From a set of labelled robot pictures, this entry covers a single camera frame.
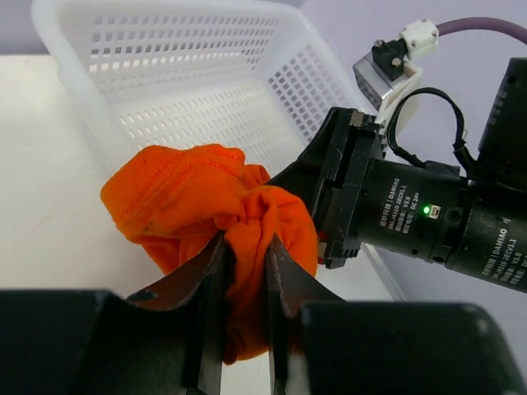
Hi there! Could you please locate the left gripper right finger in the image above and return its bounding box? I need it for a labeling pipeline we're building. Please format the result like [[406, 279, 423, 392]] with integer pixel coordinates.
[[265, 238, 521, 394]]

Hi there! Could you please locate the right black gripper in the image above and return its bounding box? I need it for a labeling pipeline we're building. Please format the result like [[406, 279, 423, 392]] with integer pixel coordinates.
[[267, 107, 468, 269]]

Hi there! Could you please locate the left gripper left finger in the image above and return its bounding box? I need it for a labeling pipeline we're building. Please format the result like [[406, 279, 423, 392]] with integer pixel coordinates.
[[1, 235, 226, 394]]

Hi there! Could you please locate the white perforated plastic basket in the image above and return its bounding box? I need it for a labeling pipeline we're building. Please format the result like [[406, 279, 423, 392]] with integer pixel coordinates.
[[30, 0, 408, 301]]

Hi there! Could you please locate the orange t shirt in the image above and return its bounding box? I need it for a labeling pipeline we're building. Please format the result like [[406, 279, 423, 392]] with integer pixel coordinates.
[[100, 144, 318, 365]]

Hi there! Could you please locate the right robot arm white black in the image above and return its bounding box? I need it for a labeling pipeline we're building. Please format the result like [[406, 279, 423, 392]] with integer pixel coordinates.
[[272, 58, 526, 292]]

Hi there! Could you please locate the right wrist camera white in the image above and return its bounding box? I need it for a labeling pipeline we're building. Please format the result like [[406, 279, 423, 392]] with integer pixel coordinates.
[[352, 18, 439, 126]]

